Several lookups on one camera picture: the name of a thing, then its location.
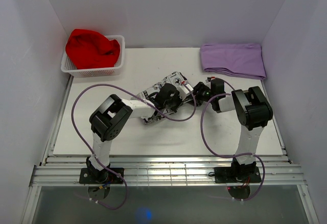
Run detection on folded purple trousers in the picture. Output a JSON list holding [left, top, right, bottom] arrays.
[[200, 43, 266, 80]]

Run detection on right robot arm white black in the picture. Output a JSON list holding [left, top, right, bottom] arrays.
[[193, 77, 273, 184]]

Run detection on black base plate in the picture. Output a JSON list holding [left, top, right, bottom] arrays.
[[79, 168, 124, 185], [214, 166, 262, 183]]

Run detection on newspaper print trousers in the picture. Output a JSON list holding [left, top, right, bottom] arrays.
[[137, 71, 195, 125]]

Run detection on white plastic basket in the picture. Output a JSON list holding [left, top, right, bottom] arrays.
[[61, 35, 125, 78]]

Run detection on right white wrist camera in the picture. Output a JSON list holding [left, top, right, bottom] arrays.
[[205, 77, 216, 83]]

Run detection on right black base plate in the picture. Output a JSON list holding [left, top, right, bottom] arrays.
[[214, 166, 262, 183]]

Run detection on red trousers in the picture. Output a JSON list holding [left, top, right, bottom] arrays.
[[65, 29, 121, 69]]

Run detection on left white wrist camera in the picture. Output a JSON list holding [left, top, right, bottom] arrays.
[[177, 81, 193, 100]]

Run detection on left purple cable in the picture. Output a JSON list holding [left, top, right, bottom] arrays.
[[71, 83, 197, 211]]

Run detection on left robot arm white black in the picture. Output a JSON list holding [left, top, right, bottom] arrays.
[[86, 83, 187, 183]]

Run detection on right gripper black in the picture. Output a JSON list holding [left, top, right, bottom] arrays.
[[186, 81, 215, 106]]

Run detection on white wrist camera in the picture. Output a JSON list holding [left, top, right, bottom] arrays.
[[205, 77, 216, 83], [177, 81, 193, 100]]

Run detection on aluminium rail frame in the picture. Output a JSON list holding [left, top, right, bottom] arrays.
[[28, 147, 307, 188]]

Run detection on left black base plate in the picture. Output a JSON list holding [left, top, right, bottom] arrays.
[[79, 168, 124, 185]]

